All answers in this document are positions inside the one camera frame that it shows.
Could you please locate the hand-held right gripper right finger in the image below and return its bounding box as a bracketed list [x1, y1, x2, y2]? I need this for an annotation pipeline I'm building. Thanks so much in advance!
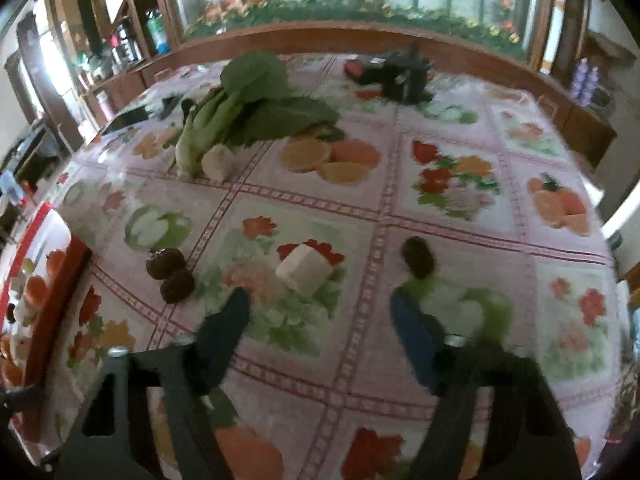
[390, 287, 583, 480]

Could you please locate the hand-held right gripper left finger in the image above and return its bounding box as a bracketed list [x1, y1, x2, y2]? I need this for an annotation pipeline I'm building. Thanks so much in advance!
[52, 287, 251, 480]

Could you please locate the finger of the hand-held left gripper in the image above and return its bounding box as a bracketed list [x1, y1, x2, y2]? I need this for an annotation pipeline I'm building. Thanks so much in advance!
[0, 385, 48, 413]

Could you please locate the small white vegetable piece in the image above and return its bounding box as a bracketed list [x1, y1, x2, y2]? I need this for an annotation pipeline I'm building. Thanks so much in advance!
[201, 144, 236, 181]

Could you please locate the black flat device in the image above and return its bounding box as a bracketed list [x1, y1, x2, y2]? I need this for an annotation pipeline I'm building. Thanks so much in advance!
[102, 95, 176, 136]

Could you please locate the green plastic bottle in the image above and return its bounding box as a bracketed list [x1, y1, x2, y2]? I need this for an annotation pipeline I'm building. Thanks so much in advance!
[145, 8, 171, 56]

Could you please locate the white cube fruit piece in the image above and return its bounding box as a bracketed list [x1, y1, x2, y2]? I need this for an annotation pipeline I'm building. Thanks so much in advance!
[276, 244, 333, 297]

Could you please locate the dark thermos flask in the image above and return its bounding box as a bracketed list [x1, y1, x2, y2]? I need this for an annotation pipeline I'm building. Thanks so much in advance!
[110, 22, 143, 66]

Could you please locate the green bok choy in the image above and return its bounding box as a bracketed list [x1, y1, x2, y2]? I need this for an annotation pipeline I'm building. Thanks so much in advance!
[172, 50, 346, 181]

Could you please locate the small red item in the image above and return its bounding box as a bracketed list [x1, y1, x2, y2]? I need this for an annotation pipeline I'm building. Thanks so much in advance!
[344, 58, 381, 83]

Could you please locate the black round stand device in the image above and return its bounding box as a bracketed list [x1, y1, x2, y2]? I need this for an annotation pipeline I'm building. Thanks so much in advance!
[367, 45, 436, 103]

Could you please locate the red rimmed white tray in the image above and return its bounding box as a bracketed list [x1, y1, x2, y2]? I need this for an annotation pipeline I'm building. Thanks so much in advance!
[0, 202, 93, 441]

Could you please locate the floral fruit print tablecloth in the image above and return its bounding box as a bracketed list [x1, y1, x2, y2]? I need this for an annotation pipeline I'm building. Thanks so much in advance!
[30, 52, 626, 480]

